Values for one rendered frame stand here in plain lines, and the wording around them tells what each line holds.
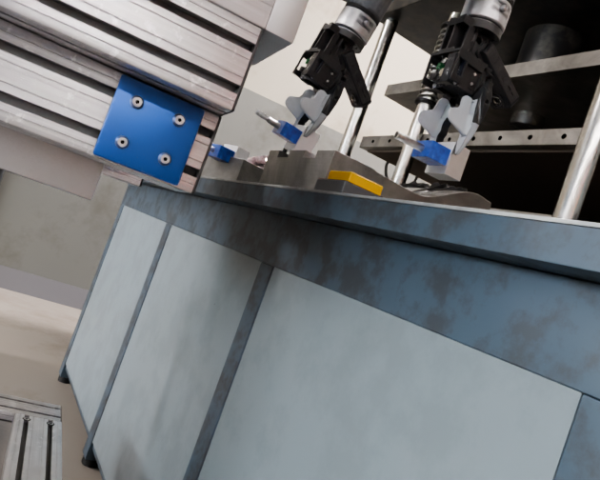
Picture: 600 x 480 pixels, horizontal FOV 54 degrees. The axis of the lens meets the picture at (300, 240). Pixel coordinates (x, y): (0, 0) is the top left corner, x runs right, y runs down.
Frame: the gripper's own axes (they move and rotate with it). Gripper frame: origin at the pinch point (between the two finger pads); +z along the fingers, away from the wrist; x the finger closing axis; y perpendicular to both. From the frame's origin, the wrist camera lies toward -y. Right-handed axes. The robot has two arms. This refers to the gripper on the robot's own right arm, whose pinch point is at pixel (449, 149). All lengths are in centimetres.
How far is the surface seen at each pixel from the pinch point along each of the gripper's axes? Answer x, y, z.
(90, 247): -278, -3, 59
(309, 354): 6.0, 16.1, 37.4
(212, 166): -48, 21, 12
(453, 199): -10.0, -13.4, 4.6
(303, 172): -18.3, 14.3, 10.5
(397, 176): -98, -62, -16
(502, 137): -59, -67, -32
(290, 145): -29.0, 13.6, 4.7
